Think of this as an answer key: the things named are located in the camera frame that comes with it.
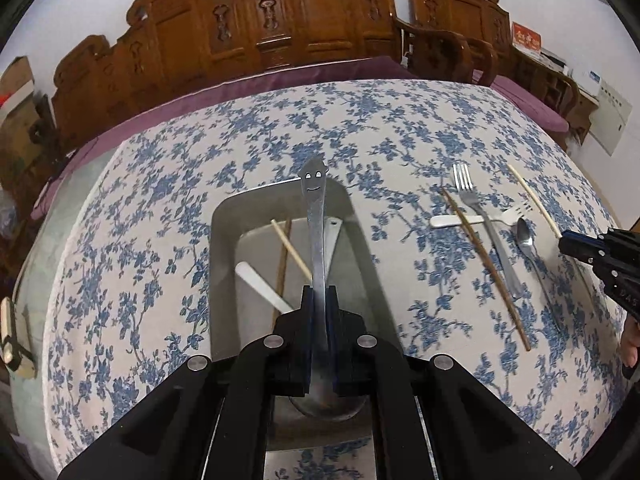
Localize person's right hand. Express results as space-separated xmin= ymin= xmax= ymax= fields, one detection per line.
xmin=620 ymin=314 xmax=640 ymax=367

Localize red sign card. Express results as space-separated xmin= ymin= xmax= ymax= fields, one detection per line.
xmin=512 ymin=22 xmax=542 ymax=52

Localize white plastic fork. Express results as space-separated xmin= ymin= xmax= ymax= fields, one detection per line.
xmin=430 ymin=202 xmax=533 ymax=229

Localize stacked cardboard boxes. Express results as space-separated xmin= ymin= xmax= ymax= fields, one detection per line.
xmin=1 ymin=56 xmax=56 ymax=197

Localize carved wooden armchair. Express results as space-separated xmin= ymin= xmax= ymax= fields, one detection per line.
xmin=409 ymin=0 xmax=579 ymax=148

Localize blue floral tablecloth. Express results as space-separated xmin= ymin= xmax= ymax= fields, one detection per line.
xmin=42 ymin=80 xmax=628 ymax=468

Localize glass table top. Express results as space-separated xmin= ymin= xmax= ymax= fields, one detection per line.
xmin=11 ymin=150 xmax=115 ymax=479

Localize metal smiley handle spoon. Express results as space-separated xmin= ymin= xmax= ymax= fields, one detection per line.
xmin=291 ymin=154 xmax=364 ymax=422

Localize metal fork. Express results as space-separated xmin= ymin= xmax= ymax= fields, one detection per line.
xmin=452 ymin=162 xmax=523 ymax=299

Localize carved wooden sofa bench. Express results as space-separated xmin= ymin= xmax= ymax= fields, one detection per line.
xmin=52 ymin=0 xmax=400 ymax=151

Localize white router box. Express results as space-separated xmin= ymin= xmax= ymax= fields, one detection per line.
xmin=572 ymin=67 xmax=601 ymax=98

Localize metal rectangular tray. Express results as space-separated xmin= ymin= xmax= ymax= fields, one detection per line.
xmin=208 ymin=178 xmax=402 ymax=453

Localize purple armchair cushion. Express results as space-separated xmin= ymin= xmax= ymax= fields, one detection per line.
xmin=490 ymin=75 xmax=570 ymax=133

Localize small metal spoon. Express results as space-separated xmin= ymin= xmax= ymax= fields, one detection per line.
xmin=515 ymin=216 xmax=566 ymax=334

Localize white wall distribution box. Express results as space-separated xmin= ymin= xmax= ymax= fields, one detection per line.
xmin=589 ymin=79 xmax=632 ymax=156

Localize light bamboo chopstick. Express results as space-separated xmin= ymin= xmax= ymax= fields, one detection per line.
xmin=270 ymin=219 xmax=312 ymax=283

